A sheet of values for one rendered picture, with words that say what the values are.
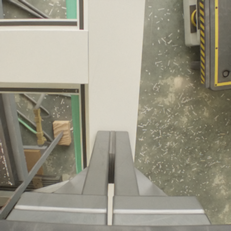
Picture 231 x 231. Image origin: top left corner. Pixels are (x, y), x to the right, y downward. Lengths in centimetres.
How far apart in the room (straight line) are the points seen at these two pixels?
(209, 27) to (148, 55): 39
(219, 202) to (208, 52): 130
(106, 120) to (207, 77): 75
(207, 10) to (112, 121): 77
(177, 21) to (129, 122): 104
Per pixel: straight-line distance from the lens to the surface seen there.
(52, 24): 21
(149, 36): 111
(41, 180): 105
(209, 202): 174
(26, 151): 102
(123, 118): 15
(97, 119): 15
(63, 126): 115
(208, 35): 86
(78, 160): 26
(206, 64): 86
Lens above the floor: 108
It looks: 72 degrees down
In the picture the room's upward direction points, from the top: 180 degrees clockwise
